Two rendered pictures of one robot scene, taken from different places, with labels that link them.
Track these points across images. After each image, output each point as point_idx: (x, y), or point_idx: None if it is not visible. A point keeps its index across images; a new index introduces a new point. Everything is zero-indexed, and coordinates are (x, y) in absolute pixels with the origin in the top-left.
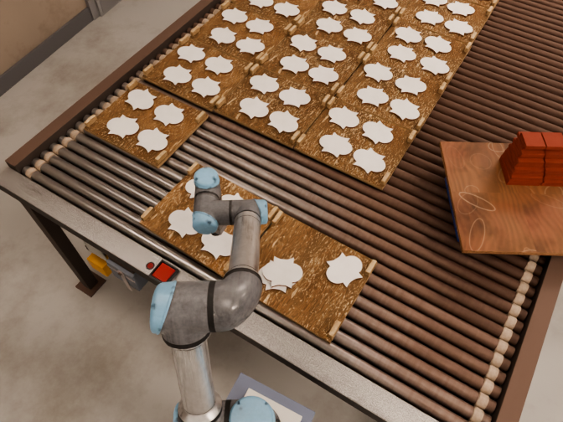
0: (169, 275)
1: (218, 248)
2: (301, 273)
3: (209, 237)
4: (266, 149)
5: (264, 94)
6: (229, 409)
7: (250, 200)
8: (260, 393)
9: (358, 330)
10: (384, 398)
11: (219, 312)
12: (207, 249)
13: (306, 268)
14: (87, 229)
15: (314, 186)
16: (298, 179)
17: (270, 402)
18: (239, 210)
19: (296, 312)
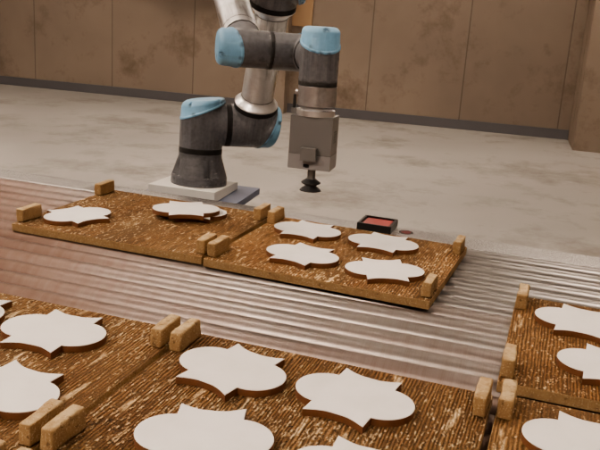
0: (366, 220)
1: (304, 225)
2: (154, 206)
3: (326, 231)
4: (268, 341)
5: (337, 437)
6: (227, 105)
7: (243, 31)
8: (200, 190)
9: (66, 200)
10: (45, 180)
11: None
12: (321, 224)
13: (145, 220)
14: (547, 253)
15: (125, 293)
16: (166, 301)
17: (187, 187)
18: (255, 27)
19: (159, 200)
